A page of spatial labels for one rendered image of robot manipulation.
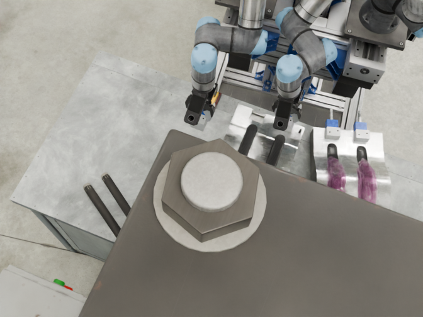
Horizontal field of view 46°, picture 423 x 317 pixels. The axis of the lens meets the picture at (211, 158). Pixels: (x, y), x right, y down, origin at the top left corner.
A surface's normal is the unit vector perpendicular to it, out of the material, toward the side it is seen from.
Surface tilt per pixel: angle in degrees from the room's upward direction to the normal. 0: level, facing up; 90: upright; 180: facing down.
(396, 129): 0
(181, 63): 0
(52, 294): 0
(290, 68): 12
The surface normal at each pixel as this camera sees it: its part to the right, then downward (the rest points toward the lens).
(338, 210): 0.04, -0.41
